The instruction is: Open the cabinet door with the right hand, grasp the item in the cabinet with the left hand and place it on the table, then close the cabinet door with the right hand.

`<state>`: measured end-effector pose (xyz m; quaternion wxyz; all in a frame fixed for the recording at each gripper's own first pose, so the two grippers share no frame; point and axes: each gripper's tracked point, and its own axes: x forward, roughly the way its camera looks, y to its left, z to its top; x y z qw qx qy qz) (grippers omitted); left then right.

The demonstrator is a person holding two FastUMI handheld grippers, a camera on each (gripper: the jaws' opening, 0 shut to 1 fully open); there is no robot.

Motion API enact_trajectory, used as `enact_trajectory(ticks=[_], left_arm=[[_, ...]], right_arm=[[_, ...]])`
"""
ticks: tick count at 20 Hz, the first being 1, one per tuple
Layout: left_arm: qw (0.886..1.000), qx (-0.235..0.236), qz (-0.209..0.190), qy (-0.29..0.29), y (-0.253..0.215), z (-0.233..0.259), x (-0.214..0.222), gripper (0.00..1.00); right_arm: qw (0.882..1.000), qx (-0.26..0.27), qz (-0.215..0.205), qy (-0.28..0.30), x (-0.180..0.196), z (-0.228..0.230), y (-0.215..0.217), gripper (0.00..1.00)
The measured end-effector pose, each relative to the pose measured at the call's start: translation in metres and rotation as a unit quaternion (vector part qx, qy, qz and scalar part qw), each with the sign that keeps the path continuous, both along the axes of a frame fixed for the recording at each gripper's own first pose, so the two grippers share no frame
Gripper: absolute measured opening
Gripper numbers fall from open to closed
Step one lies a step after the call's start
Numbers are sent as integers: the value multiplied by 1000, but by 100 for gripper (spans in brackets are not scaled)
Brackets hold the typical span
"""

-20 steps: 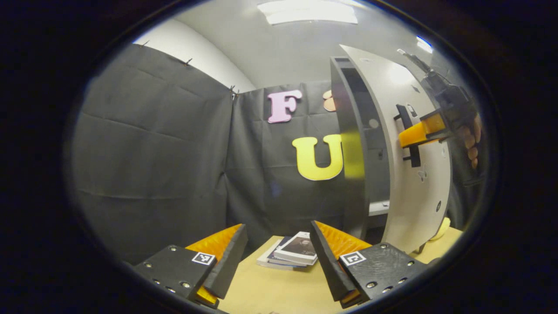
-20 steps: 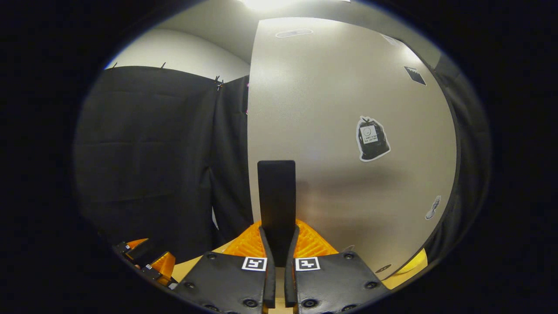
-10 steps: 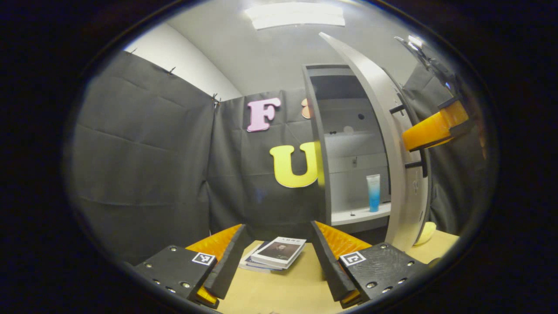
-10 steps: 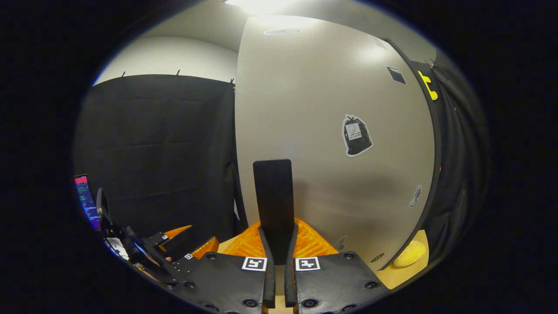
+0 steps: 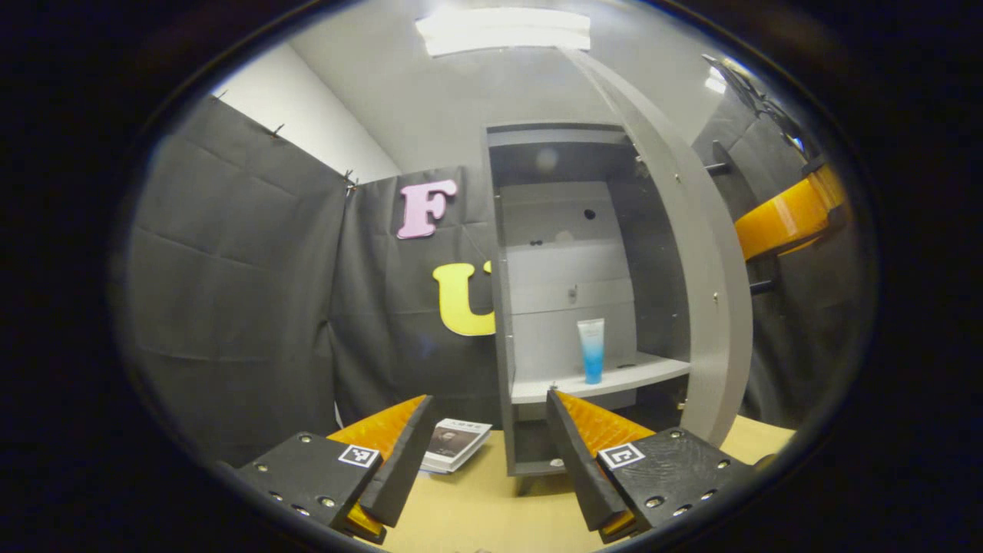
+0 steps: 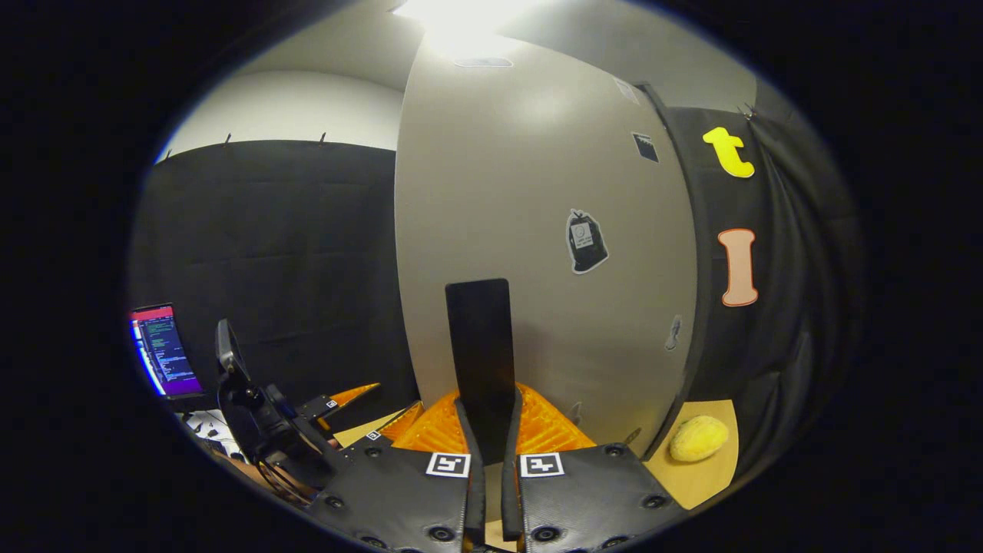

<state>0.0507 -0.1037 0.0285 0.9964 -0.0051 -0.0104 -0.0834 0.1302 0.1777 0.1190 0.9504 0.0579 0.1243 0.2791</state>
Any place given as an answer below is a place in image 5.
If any blue and white bottle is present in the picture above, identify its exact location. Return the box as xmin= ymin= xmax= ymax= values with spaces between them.
xmin=577 ymin=318 xmax=607 ymax=386

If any grey cabinet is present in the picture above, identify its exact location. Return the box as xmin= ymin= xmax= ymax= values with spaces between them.
xmin=485 ymin=123 xmax=692 ymax=494

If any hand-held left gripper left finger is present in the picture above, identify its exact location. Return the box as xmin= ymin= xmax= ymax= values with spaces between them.
xmin=229 ymin=394 xmax=435 ymax=546

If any stack of books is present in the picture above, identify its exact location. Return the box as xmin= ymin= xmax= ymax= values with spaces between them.
xmin=420 ymin=418 xmax=493 ymax=475

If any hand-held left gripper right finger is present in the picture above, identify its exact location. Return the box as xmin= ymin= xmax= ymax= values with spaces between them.
xmin=545 ymin=388 xmax=759 ymax=545

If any ceiling light panel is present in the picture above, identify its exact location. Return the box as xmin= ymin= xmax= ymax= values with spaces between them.
xmin=415 ymin=8 xmax=592 ymax=57

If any black cabinet door handle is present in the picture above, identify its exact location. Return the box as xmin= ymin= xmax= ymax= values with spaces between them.
xmin=703 ymin=138 xmax=784 ymax=308

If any grey cabinet door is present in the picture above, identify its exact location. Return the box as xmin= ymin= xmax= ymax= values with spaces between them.
xmin=564 ymin=48 xmax=754 ymax=449

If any black backdrop cloth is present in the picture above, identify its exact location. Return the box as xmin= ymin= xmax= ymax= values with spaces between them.
xmin=127 ymin=96 xmax=865 ymax=469

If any grey cabinet shelf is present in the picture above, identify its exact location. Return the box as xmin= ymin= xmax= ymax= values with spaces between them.
xmin=510 ymin=351 xmax=691 ymax=406

